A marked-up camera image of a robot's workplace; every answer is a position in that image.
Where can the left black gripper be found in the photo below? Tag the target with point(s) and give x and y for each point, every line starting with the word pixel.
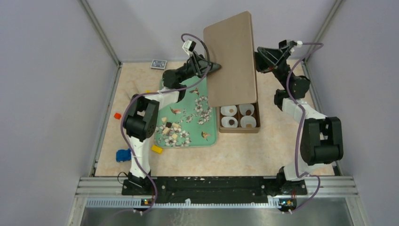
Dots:
pixel 199 65

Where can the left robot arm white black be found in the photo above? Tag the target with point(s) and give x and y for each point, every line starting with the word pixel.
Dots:
pixel 140 117

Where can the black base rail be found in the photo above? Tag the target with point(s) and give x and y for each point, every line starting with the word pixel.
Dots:
pixel 213 190

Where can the yellow block near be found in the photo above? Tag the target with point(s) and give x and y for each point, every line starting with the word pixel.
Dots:
pixel 157 149

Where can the white paper cup near right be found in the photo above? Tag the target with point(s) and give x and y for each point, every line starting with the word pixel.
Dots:
pixel 248 120

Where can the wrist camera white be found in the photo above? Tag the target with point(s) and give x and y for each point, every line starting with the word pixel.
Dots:
pixel 294 43
pixel 189 46

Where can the brown chocolate box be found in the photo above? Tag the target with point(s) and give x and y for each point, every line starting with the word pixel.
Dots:
pixel 238 116

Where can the blue card deck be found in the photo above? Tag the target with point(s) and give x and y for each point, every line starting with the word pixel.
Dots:
pixel 158 64

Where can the blue toy car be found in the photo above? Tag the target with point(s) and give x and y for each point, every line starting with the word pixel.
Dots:
pixel 123 155

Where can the red small block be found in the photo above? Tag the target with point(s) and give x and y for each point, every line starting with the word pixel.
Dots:
pixel 117 116

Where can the brown box lid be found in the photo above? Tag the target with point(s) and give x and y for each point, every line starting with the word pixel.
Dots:
pixel 230 44

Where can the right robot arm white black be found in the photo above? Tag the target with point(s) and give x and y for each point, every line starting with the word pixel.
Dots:
pixel 319 139

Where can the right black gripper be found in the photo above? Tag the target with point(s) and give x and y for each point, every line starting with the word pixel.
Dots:
pixel 266 60

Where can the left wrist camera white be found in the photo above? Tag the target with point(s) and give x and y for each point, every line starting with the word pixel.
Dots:
pixel 189 46

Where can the green floral tray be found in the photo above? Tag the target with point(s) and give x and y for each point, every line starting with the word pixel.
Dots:
pixel 192 118

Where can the white paper cup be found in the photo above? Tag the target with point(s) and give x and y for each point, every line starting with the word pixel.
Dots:
pixel 224 110
pixel 225 122
pixel 244 107
pixel 248 120

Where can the white paper cup near left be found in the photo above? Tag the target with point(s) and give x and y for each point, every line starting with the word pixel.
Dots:
pixel 225 122

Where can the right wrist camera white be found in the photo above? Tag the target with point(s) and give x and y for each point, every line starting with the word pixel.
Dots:
pixel 294 43

